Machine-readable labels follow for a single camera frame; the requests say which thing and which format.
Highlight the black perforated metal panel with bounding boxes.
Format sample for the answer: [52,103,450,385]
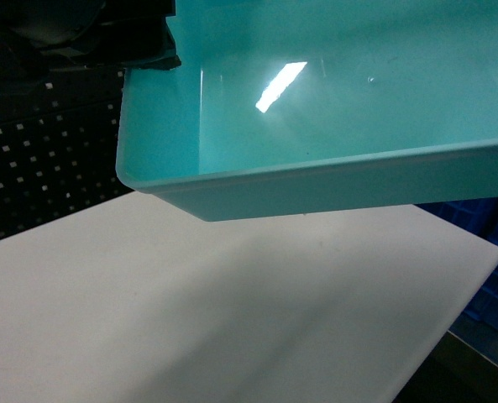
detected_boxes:
[0,67,130,240]

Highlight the blue plastic crate right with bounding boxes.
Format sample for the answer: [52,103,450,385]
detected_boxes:
[419,197,498,355]

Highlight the teal plastic bin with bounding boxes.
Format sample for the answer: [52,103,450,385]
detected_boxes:
[116,1,498,221]

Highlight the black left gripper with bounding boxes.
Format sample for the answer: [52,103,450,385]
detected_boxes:
[80,0,181,71]

